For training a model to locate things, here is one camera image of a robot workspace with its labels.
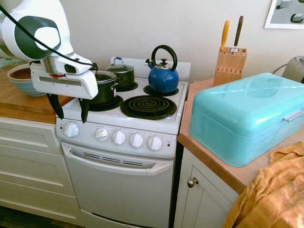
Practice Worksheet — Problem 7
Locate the yellow towel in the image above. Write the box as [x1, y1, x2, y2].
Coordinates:
[222, 142, 304, 228]

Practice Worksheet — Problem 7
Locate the grey rounded appliance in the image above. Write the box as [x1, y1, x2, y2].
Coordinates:
[283, 55, 304, 84]

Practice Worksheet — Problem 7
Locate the white door cabinet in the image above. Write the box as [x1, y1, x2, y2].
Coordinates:
[172, 144, 241, 228]

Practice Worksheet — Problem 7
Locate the black saucepan with long handle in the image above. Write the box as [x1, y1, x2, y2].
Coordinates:
[104, 67, 135, 90]

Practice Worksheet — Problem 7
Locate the large blue ceramic bowl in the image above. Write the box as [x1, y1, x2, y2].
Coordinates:
[7, 63, 33, 83]

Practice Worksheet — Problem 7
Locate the glass lid of saucepan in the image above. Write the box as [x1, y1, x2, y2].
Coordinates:
[104, 57, 135, 73]

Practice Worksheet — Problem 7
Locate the blue kettle with black handle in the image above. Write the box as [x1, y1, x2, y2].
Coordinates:
[145, 45, 180, 94]

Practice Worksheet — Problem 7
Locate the light blue ribbed bowl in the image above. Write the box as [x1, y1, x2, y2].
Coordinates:
[9, 78, 48, 98]

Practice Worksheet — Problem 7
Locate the coil burner under saucepan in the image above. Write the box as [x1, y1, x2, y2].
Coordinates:
[114, 81, 139, 93]

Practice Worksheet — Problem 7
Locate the large black pot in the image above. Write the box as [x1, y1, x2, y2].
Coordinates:
[88, 71, 119, 105]

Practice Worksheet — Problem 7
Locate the wooden knife block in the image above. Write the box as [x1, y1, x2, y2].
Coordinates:
[212, 46, 248, 87]

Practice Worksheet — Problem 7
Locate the turquoise metal bread box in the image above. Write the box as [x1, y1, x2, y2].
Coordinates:
[188, 72, 304, 168]

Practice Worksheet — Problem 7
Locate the brown handled knife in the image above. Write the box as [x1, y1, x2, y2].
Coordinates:
[233, 15, 245, 48]

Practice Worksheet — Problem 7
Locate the white drawer cabinet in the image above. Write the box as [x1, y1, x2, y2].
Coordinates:
[0, 117, 84, 226]

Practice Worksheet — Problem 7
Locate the glass lid of large pot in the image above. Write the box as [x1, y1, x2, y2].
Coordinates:
[93, 62, 118, 83]

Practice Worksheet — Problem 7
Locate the large white oven knob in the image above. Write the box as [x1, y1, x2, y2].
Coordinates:
[64, 123, 80, 139]

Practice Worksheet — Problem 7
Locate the large bare coil burner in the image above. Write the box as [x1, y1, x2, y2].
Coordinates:
[120, 95, 178, 120]

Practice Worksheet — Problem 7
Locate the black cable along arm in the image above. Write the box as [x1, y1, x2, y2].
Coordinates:
[0, 4, 99, 71]

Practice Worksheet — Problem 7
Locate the yellow handled knife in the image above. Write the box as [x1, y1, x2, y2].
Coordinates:
[220, 20, 230, 51]

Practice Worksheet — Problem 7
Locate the wooden cutting board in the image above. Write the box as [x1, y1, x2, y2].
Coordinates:
[0, 68, 76, 115]

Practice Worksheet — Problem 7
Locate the black appliance cable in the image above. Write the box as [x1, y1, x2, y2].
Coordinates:
[271, 63, 289, 75]

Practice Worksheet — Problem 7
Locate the round metal cabinet knob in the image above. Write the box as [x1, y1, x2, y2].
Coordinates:
[187, 177, 199, 189]

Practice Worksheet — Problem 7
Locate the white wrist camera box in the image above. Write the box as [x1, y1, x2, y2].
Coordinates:
[50, 53, 94, 75]

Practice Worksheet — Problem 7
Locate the white oven door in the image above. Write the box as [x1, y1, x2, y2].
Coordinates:
[60, 141, 177, 224]

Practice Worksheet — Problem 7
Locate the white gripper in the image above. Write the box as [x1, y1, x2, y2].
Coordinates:
[30, 64, 99, 124]

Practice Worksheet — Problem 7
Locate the white stove bottom drawer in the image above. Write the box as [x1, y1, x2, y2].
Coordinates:
[80, 208, 172, 228]

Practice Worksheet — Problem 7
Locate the coil burner under kettle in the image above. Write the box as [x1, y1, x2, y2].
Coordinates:
[142, 84, 180, 97]

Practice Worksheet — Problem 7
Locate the coil burner under large pot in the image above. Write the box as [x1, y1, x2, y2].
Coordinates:
[86, 94, 124, 113]

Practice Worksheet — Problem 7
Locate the white electric stove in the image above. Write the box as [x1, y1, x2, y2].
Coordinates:
[56, 57, 192, 228]

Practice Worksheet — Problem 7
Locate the white burner knob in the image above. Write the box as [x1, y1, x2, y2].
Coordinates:
[112, 130, 126, 146]
[95, 128, 109, 141]
[129, 133, 144, 148]
[147, 135, 163, 152]

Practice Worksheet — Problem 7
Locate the grey print on wall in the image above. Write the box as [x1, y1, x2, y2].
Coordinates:
[264, 0, 304, 30]

